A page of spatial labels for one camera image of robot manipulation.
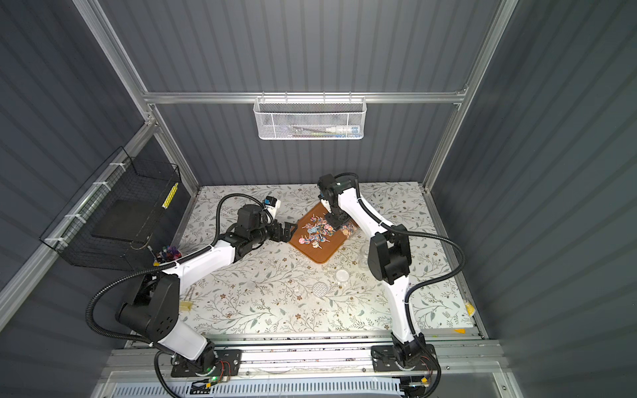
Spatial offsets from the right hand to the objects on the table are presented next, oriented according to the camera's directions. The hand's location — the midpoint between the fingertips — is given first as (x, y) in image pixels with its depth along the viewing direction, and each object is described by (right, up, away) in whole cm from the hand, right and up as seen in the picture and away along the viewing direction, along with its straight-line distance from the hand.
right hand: (346, 220), depth 94 cm
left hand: (-21, -1, -7) cm, 22 cm away
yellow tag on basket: (-60, +9, -12) cm, 62 cm away
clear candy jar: (+1, -7, -34) cm, 35 cm away
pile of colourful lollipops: (-11, -5, +8) cm, 14 cm away
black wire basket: (-68, +4, -18) cm, 71 cm away
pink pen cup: (-61, -11, -10) cm, 63 cm away
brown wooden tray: (-9, -14, +3) cm, 17 cm away
